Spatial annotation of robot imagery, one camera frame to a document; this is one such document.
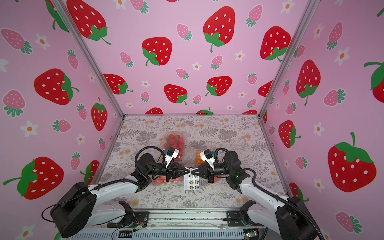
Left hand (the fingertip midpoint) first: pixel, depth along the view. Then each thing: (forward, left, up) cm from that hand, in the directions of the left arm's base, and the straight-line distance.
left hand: (188, 172), depth 67 cm
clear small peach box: (-2, -13, 0) cm, 14 cm away
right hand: (-2, -1, -1) cm, 2 cm away
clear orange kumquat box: (+18, -5, -21) cm, 28 cm away
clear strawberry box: (+31, +11, -17) cm, 37 cm away
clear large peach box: (+4, +16, -18) cm, 24 cm away
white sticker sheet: (-3, -1, -3) cm, 4 cm away
